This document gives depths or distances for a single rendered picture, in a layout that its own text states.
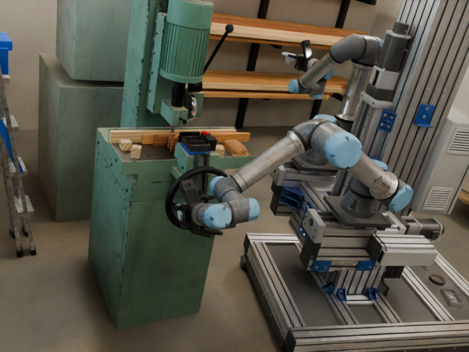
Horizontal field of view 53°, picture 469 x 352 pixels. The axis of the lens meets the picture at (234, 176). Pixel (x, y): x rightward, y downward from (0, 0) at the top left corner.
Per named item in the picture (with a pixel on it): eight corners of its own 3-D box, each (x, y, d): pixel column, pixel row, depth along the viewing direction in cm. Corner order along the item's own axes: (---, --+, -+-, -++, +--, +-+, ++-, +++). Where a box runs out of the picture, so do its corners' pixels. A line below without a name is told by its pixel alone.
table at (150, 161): (127, 187, 179) (128, 173, 177) (106, 152, 202) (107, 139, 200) (261, 177, 210) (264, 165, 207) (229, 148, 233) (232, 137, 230)
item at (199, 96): (183, 116, 224) (186, 92, 219) (177, 112, 229) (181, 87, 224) (201, 116, 229) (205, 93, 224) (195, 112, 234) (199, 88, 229)
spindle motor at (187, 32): (168, 84, 186) (179, 1, 173) (153, 70, 199) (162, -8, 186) (209, 85, 195) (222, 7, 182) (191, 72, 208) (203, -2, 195)
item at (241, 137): (142, 144, 202) (143, 135, 201) (140, 142, 204) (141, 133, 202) (248, 141, 229) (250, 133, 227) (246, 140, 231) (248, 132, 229)
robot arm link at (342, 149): (394, 177, 197) (323, 114, 162) (421, 195, 185) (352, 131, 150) (375, 200, 198) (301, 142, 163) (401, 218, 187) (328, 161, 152)
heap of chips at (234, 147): (233, 156, 210) (234, 148, 208) (219, 142, 220) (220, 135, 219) (250, 155, 214) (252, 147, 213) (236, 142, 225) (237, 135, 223)
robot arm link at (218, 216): (235, 227, 148) (211, 232, 144) (220, 224, 158) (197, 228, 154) (233, 202, 148) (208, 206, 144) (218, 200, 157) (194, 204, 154)
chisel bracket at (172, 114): (170, 129, 201) (173, 110, 197) (159, 116, 211) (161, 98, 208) (186, 129, 204) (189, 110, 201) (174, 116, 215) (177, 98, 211)
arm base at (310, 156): (320, 154, 256) (325, 136, 252) (331, 166, 243) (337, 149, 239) (294, 151, 251) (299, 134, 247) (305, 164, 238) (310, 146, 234)
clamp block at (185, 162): (183, 177, 190) (187, 156, 186) (172, 161, 200) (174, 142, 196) (216, 174, 197) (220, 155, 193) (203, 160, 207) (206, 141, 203)
